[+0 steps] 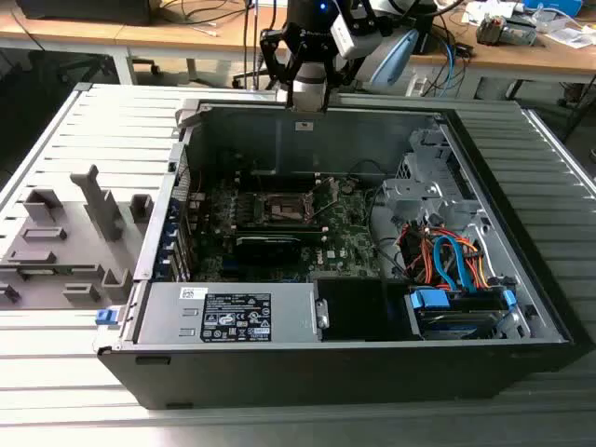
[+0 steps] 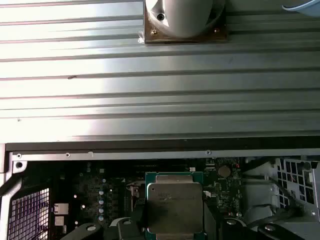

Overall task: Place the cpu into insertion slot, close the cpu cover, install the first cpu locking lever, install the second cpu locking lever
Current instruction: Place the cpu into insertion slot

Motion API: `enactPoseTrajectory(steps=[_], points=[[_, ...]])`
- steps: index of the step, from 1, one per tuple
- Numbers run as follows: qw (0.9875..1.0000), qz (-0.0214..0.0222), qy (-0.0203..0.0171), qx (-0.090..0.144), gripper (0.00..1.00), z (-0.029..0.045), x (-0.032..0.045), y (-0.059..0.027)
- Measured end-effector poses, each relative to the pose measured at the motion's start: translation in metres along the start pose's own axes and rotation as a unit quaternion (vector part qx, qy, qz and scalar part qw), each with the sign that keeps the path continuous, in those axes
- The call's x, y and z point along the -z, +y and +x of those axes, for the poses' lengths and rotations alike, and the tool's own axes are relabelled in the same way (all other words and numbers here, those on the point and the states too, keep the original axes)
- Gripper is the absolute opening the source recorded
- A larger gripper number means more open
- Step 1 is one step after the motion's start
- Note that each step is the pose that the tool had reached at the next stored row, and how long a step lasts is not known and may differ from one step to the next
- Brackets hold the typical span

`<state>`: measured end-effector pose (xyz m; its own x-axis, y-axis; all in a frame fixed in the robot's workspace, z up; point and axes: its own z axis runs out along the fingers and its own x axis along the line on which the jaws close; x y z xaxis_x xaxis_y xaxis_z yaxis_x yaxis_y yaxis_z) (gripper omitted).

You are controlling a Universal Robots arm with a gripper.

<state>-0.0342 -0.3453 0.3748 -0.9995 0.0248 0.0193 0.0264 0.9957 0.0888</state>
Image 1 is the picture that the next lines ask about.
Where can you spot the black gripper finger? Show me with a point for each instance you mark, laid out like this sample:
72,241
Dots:
289,95
327,98

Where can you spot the silver CPU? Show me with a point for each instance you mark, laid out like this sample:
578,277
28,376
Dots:
307,95

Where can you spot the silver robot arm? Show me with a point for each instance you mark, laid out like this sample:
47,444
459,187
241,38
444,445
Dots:
396,56

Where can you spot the CPU socket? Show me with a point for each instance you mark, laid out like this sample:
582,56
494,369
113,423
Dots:
286,209

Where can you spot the CPU cooler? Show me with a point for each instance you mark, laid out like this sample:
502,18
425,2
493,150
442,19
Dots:
491,30

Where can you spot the black speaker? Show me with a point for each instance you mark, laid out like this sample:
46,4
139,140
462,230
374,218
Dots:
427,32

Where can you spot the silver metal drive cage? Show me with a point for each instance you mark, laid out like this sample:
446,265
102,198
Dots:
419,191

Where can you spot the green motherboard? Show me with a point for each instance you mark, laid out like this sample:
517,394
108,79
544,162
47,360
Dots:
344,233

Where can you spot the black graphics card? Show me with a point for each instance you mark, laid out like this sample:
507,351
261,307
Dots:
265,253

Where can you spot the wooden desk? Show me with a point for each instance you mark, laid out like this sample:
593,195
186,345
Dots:
93,32
512,53

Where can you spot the small metal box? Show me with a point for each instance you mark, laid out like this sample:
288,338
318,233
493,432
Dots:
521,32

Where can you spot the black monitor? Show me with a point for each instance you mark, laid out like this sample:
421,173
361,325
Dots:
84,11

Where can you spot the hard disk in blue carrier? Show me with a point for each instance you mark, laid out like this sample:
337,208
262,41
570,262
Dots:
430,298

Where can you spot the blue box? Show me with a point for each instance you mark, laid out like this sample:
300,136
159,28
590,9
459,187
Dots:
554,4

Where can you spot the grey power supply unit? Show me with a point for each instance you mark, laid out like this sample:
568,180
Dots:
163,316

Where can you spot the grey parts rack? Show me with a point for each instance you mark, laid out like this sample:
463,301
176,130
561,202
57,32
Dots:
79,251

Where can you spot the black PC case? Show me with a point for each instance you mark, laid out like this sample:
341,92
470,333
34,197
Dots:
279,372

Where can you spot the blue case latch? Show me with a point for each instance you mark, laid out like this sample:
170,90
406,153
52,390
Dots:
104,317

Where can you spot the green RAM stick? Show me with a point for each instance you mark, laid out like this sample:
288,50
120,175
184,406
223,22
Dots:
46,270

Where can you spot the white wrist camera on bracket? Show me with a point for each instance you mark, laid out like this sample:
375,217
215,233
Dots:
344,39

